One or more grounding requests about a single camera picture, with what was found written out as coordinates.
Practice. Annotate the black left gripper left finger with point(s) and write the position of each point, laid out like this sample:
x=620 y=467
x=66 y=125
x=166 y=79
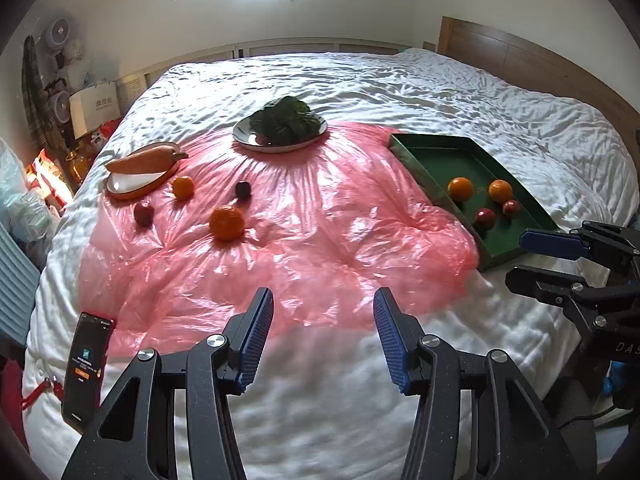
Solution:
x=132 y=435

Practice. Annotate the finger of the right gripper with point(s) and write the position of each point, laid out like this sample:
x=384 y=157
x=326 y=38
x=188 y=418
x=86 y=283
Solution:
x=546 y=286
x=553 y=244

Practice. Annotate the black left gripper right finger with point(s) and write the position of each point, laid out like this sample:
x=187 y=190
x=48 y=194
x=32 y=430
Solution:
x=512 y=436

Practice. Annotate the small red apple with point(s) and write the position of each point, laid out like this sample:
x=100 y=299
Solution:
x=511 y=208

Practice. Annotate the small orange tangerine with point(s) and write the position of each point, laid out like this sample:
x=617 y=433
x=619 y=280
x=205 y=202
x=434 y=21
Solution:
x=500 y=191

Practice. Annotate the large orange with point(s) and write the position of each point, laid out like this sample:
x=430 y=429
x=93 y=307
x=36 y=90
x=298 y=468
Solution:
x=460 y=189

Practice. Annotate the green rectangular tray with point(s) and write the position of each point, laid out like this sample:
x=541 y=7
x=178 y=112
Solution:
x=459 y=176

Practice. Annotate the black smartphone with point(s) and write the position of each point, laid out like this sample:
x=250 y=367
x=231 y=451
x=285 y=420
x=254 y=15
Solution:
x=84 y=369

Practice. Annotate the bumpy orange tangerine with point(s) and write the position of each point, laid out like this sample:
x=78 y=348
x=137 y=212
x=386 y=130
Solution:
x=226 y=223

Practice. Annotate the dark red apple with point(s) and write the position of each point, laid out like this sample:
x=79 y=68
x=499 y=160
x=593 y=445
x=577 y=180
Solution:
x=144 y=214

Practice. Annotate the dark plum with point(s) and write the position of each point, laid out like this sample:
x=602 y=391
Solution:
x=242 y=191

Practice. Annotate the smooth orange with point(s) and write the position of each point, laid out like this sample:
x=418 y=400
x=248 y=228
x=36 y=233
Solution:
x=183 y=188

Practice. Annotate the wooden headboard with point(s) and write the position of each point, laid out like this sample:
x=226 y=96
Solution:
x=528 y=65

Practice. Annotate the pink plastic sheet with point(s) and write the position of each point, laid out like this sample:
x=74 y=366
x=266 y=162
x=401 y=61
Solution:
x=326 y=227

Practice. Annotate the orange rimmed white plate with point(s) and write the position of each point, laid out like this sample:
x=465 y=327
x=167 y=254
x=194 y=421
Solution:
x=133 y=186

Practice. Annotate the large carrot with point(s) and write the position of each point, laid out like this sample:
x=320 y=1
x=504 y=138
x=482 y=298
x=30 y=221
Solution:
x=151 y=160

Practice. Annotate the silver oval plate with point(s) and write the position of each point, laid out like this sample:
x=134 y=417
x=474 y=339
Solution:
x=247 y=137

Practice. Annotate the clear plastic bag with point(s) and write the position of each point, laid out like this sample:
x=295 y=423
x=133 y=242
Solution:
x=24 y=214

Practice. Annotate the green leafy vegetable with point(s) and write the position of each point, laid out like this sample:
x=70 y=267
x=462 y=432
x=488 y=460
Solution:
x=286 y=121

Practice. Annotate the white cardboard box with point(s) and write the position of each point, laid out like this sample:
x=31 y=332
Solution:
x=92 y=107

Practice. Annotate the white fan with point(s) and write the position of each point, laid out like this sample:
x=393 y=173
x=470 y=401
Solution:
x=62 y=35

